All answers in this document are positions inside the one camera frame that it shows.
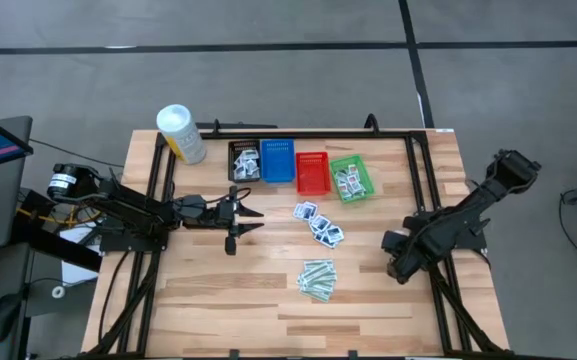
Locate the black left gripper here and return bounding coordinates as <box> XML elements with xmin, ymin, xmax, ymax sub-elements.
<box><xmin>216</xmin><ymin>185</ymin><xmax>265</xmax><ymax>256</ymax></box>

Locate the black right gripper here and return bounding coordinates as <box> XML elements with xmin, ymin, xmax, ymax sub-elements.
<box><xmin>388</xmin><ymin>238</ymin><xmax>432</xmax><ymax>286</ymax></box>

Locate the blue plastic basket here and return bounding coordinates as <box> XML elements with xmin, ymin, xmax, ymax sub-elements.
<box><xmin>259</xmin><ymin>138</ymin><xmax>297</xmax><ymax>184</ymax></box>

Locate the black plastic basket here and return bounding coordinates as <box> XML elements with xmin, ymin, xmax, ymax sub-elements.
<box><xmin>227</xmin><ymin>139</ymin><xmax>263</xmax><ymax>184</ymax></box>

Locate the red plastic basket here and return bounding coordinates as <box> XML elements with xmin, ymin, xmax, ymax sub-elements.
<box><xmin>294</xmin><ymin>151</ymin><xmax>333</xmax><ymax>197</ymax></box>

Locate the pile of paper banknotes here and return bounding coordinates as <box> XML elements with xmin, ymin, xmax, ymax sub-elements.
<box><xmin>301</xmin><ymin>288</ymin><xmax>332</xmax><ymax>304</ymax></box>

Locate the white wipes canister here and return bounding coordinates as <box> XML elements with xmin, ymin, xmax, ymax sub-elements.
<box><xmin>155</xmin><ymin>103</ymin><xmax>208</xmax><ymax>166</ymax></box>

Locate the green plastic basket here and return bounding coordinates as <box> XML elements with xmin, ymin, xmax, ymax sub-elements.
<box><xmin>329</xmin><ymin>154</ymin><xmax>376</xmax><ymax>204</ymax></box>

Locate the white paper sheet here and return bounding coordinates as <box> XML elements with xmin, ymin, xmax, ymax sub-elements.
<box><xmin>59</xmin><ymin>223</ymin><xmax>103</xmax><ymax>286</ymax></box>

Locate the black stand beam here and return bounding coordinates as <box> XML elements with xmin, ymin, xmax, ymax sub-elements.
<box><xmin>11</xmin><ymin>191</ymin><xmax>104</xmax><ymax>274</ymax></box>

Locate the dark grey desk top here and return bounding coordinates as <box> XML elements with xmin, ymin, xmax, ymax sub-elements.
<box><xmin>0</xmin><ymin>243</ymin><xmax>34</xmax><ymax>360</ymax></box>

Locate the black computer mouse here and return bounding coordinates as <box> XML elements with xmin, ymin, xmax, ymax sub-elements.
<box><xmin>0</xmin><ymin>292</ymin><xmax>23</xmax><ymax>346</ymax></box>

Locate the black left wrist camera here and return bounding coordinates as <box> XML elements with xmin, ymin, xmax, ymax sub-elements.
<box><xmin>216</xmin><ymin>198</ymin><xmax>233</xmax><ymax>226</ymax></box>

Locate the black left wrist camera cable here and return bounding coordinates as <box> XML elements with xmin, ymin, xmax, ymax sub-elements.
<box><xmin>187</xmin><ymin>185</ymin><xmax>253</xmax><ymax>206</ymax></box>

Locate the black aluminium table frame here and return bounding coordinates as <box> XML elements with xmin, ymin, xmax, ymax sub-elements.
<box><xmin>83</xmin><ymin>113</ymin><xmax>508</xmax><ymax>360</ymax></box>

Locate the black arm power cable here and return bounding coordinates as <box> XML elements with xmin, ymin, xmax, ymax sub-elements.
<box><xmin>97</xmin><ymin>249</ymin><xmax>133</xmax><ymax>346</ymax></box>

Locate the yellow cable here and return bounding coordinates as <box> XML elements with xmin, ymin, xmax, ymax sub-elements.
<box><xmin>16</xmin><ymin>207</ymin><xmax>100</xmax><ymax>227</ymax></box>

